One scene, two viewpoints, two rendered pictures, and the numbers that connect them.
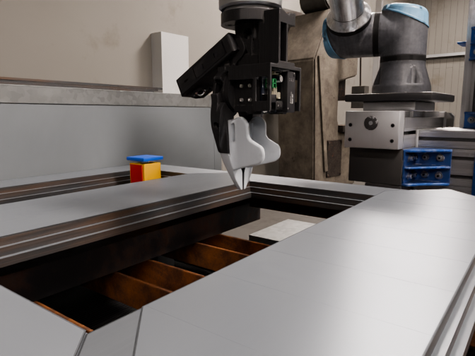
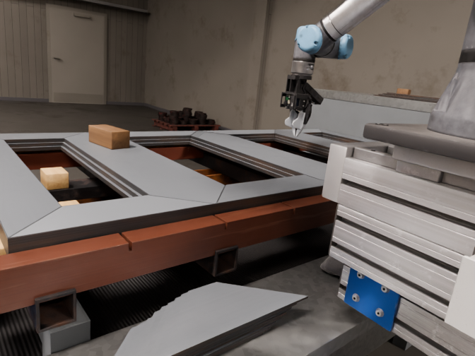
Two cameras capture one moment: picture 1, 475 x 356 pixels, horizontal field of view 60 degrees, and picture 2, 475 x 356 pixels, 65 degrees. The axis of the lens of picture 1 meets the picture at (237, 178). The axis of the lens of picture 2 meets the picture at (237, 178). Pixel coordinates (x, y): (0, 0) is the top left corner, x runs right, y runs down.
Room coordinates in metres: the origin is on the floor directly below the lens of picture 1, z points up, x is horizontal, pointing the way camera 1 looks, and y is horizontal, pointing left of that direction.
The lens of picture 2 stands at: (0.63, -1.36, 1.08)
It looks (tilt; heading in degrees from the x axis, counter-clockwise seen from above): 15 degrees down; 103
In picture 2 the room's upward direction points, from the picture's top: 6 degrees clockwise
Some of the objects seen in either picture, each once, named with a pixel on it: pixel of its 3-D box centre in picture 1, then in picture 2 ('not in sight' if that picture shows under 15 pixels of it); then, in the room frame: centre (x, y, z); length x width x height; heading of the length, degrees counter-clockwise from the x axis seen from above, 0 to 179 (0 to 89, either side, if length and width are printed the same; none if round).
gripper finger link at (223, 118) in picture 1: (227, 116); not in sight; (0.51, 0.01, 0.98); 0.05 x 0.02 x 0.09; 143
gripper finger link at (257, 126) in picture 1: (259, 152); (297, 123); (0.52, -0.03, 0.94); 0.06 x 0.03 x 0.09; 53
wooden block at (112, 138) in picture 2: not in sight; (109, 136); (0.02, -0.40, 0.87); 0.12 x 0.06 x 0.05; 155
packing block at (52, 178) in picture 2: not in sight; (54, 178); (0.01, -0.61, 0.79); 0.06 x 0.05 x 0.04; 143
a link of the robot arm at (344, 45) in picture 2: not in sight; (331, 45); (0.60, -0.07, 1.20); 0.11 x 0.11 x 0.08; 66
